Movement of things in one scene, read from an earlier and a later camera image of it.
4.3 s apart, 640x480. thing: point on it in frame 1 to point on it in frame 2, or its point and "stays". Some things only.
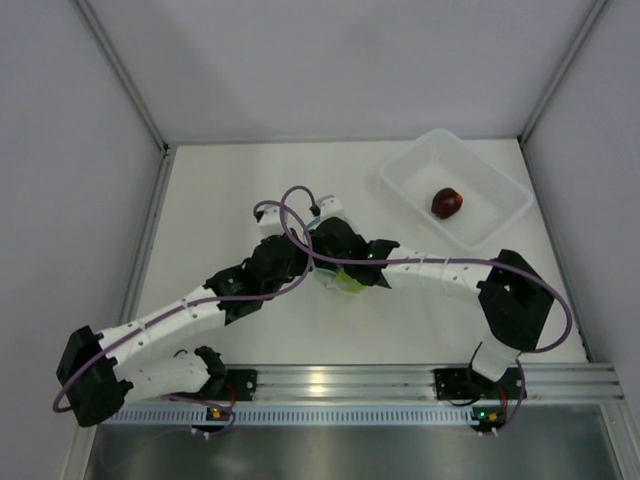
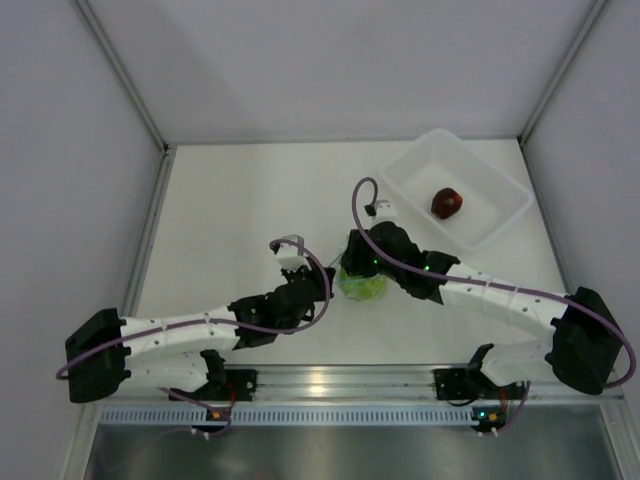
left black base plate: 232,385 stays
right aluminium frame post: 563,67 stays
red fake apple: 446,202 stays
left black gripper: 300,257 to 316,273
